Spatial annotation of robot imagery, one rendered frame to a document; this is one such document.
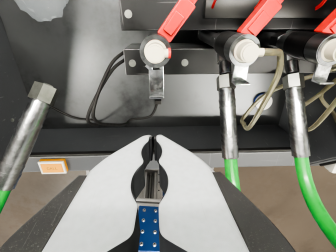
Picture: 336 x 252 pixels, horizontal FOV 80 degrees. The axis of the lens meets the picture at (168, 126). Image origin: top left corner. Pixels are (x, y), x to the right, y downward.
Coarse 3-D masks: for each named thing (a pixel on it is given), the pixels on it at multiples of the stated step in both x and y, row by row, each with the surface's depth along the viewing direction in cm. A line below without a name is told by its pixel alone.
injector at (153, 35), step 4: (152, 32) 21; (156, 32) 20; (148, 36) 17; (152, 36) 17; (156, 36) 17; (160, 36) 17; (164, 36) 19; (144, 40) 17; (148, 40) 17; (160, 40) 17; (164, 40) 17; (140, 44) 18; (144, 44) 18; (164, 44) 19; (168, 44) 18; (140, 48) 18; (140, 52) 18; (140, 56) 18; (144, 56) 18; (144, 60) 18; (164, 60) 18; (148, 64) 18; (152, 64) 18; (156, 64) 18; (160, 64) 18; (164, 64) 18; (152, 68) 23; (156, 68) 23
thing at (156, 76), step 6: (162, 66) 19; (150, 72) 19; (156, 72) 19; (162, 72) 19; (150, 78) 19; (156, 78) 19; (162, 78) 19; (150, 84) 20; (156, 84) 20; (162, 84) 20; (150, 90) 20; (156, 90) 20; (162, 90) 20
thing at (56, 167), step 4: (40, 160) 41; (44, 160) 41; (48, 160) 41; (52, 160) 41; (56, 160) 41; (60, 160) 41; (64, 160) 41; (40, 164) 40; (44, 164) 40; (48, 164) 40; (52, 164) 40; (56, 164) 40; (60, 164) 41; (44, 168) 41; (48, 168) 41; (52, 168) 41; (56, 168) 41; (60, 168) 41
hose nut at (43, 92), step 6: (36, 84) 18; (42, 84) 18; (48, 84) 18; (30, 90) 18; (36, 90) 18; (42, 90) 18; (48, 90) 18; (54, 90) 18; (30, 96) 18; (36, 96) 17; (42, 96) 18; (48, 96) 18; (54, 96) 19; (48, 102) 18; (54, 102) 19
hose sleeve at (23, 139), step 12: (24, 108) 18; (36, 108) 18; (48, 108) 18; (24, 120) 17; (36, 120) 18; (24, 132) 17; (36, 132) 18; (12, 144) 17; (24, 144) 17; (12, 156) 17; (24, 156) 17; (0, 168) 17; (12, 168) 17; (0, 180) 16; (12, 180) 17
